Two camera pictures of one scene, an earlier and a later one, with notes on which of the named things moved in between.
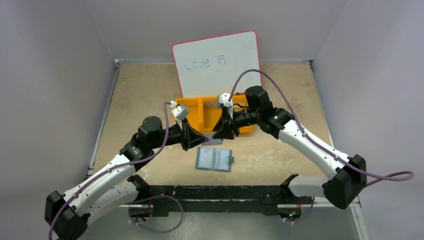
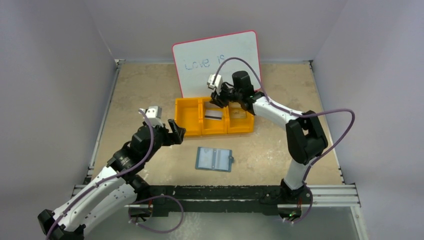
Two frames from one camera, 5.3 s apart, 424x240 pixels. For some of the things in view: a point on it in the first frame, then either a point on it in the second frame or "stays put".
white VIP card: (211, 141) to (213, 114)
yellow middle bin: (209, 112) stays put
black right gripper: (228, 121) to (220, 97)
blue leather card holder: (214, 159) stays put
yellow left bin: (194, 117) stays put
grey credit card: (210, 104) stays put
